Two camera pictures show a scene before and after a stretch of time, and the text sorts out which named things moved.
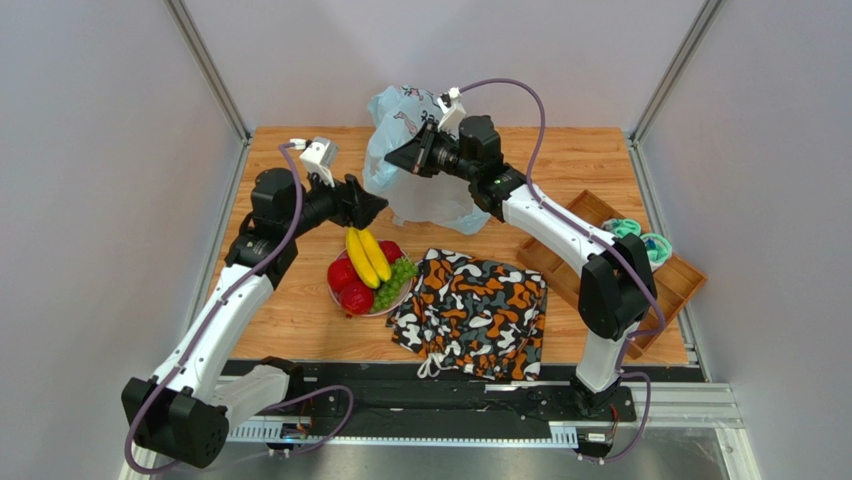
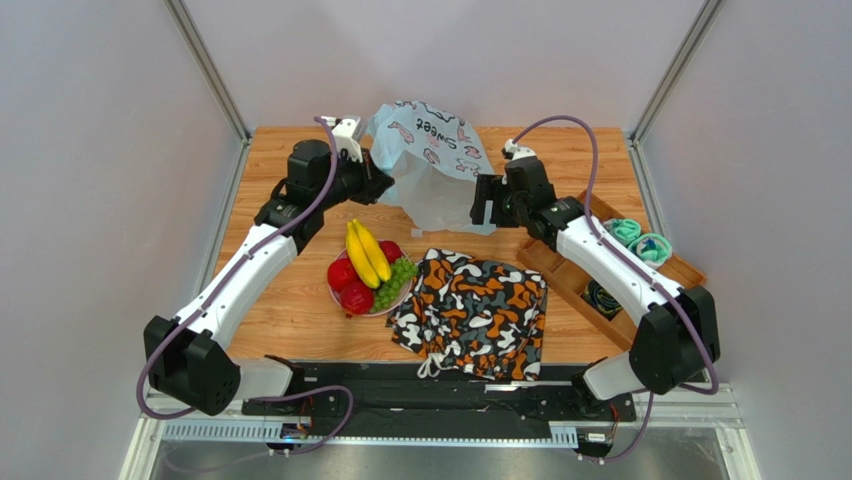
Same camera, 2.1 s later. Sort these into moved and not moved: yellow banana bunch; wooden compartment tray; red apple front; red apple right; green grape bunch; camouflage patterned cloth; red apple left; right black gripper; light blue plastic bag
Moved: wooden compartment tray; light blue plastic bag; right black gripper
Not moved: red apple left; yellow banana bunch; camouflage patterned cloth; green grape bunch; red apple front; red apple right
